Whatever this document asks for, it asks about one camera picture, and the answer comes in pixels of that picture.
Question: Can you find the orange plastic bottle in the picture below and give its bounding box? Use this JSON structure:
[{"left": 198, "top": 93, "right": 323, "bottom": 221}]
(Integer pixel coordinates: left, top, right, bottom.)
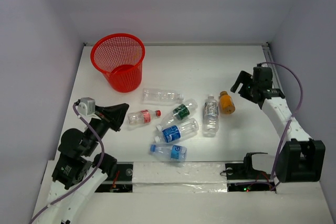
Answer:
[{"left": 219, "top": 91, "right": 235, "bottom": 114}]

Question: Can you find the red label small bottle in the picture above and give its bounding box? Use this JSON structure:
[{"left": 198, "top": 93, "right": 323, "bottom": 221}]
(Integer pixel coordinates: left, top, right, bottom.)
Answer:
[{"left": 128, "top": 110, "right": 161, "bottom": 125}]

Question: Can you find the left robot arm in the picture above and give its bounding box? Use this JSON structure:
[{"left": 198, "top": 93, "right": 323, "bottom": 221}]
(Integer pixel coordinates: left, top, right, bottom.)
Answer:
[{"left": 30, "top": 98, "right": 129, "bottom": 223}]

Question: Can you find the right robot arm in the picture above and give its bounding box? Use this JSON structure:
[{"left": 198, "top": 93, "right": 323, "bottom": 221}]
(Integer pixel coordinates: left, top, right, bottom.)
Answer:
[{"left": 230, "top": 62, "right": 326, "bottom": 183}]

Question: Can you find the red mesh plastic bin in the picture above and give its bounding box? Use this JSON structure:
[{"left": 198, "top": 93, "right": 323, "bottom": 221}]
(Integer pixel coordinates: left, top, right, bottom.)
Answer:
[{"left": 90, "top": 33, "right": 145, "bottom": 93}]

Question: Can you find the large clear plastic bottle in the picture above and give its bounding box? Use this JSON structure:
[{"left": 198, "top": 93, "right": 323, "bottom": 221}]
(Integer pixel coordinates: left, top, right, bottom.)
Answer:
[{"left": 142, "top": 88, "right": 184, "bottom": 105}]

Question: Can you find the white label clear bottle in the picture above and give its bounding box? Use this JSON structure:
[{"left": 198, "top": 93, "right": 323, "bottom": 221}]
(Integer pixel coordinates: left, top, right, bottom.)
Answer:
[{"left": 202, "top": 94, "right": 219, "bottom": 137}]

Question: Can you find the blue label large bottle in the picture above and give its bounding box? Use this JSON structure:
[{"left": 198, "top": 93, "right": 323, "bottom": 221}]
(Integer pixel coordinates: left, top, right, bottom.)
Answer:
[{"left": 154, "top": 118, "right": 199, "bottom": 144}]

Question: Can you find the green label clear bottle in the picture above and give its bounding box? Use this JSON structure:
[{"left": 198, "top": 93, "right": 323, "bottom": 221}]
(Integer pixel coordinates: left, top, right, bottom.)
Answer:
[{"left": 156, "top": 99, "right": 198, "bottom": 132}]

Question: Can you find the blue cap small bottle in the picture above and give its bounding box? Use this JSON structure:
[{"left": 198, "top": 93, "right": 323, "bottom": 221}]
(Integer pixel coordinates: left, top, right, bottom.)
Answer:
[{"left": 150, "top": 144, "right": 187, "bottom": 162}]

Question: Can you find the aluminium rail right edge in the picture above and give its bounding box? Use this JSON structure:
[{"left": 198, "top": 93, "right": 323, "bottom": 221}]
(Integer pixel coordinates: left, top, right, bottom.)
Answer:
[{"left": 262, "top": 42, "right": 283, "bottom": 92}]

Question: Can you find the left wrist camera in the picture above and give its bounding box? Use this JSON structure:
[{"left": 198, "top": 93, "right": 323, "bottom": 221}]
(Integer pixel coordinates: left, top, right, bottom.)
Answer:
[{"left": 74, "top": 97, "right": 96, "bottom": 116}]

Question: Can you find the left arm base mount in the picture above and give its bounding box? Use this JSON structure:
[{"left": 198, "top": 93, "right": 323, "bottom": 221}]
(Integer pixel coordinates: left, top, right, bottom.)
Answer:
[{"left": 95, "top": 163, "right": 133, "bottom": 193}]

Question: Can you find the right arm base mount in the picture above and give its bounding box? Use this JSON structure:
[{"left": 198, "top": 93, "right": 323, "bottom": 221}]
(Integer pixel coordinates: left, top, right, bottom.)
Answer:
[{"left": 220, "top": 163, "right": 275, "bottom": 193}]

